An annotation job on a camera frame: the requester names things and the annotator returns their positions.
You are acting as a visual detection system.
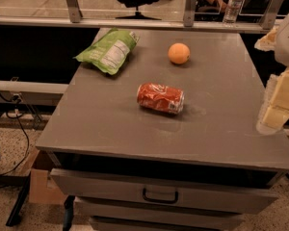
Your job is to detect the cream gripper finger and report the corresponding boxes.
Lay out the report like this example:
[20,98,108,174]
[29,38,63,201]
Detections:
[254,28,277,51]
[256,67,289,135]

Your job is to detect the red coke can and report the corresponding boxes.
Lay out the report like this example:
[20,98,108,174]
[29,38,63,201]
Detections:
[137,83,184,115]

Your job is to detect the clear plastic water bottle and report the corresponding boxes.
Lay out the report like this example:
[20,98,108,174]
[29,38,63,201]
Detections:
[223,0,243,24]

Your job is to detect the orange fruit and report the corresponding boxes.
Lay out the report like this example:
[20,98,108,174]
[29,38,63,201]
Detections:
[168,43,190,64]

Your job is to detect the green chip bag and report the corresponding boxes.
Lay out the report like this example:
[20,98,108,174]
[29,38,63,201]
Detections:
[75,28,140,75]

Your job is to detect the grey top drawer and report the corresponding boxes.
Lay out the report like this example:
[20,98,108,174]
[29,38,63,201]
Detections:
[51,168,276,214]

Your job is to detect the grey drawer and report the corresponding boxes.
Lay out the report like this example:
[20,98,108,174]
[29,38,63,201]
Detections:
[51,168,276,214]
[74,196,245,231]

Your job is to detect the grey middle drawer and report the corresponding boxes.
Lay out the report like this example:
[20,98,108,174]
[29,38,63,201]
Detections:
[74,196,245,231]

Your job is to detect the cardboard box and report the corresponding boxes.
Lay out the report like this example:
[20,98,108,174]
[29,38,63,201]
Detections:
[21,148,66,205]

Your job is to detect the metal railing frame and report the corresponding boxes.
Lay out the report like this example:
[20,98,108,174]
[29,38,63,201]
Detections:
[0,0,284,33]

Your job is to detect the black drawer handle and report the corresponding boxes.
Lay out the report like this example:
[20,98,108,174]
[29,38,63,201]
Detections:
[142,188,179,204]

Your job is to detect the black cable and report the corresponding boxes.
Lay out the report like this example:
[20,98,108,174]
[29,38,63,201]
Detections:
[0,13,31,178]

